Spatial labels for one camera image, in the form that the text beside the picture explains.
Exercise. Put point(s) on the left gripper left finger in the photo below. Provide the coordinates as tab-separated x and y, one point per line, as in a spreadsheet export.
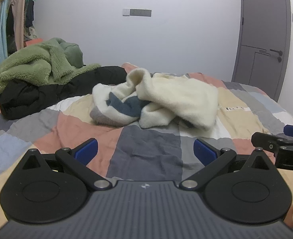
74	161

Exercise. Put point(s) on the black puffer jacket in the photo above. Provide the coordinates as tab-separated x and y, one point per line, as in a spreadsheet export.
20	98

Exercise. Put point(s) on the patchwork bed quilt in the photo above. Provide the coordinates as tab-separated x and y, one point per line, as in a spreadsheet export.
132	153

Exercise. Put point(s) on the wall switch panel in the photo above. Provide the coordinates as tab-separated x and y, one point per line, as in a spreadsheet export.
137	12

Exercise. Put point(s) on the grey door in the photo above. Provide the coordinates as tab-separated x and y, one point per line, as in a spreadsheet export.
263	45

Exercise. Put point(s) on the cream striped fleece sweater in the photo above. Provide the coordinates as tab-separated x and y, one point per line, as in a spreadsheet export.
155	100

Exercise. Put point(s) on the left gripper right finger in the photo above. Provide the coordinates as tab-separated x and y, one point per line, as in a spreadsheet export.
216	162

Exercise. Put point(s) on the green fleece jacket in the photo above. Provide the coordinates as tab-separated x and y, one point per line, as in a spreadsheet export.
54	61

